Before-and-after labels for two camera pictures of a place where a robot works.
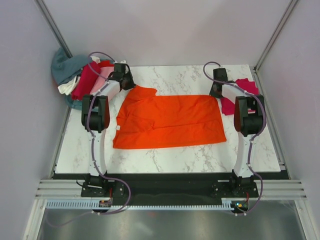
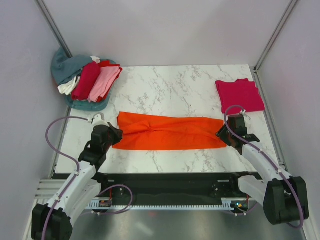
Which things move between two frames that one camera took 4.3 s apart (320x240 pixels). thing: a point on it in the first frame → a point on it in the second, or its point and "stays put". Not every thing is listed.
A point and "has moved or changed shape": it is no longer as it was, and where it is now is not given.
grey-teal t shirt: x=63 y=68 stays put
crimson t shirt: x=86 y=80 stays put
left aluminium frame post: x=53 y=27 stays put
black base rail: x=141 y=187 stays put
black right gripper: x=212 y=93 → x=221 y=133
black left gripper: x=132 y=85 → x=117 y=133
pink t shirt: x=104 y=74 stays put
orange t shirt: x=144 y=119 has moved or changed shape
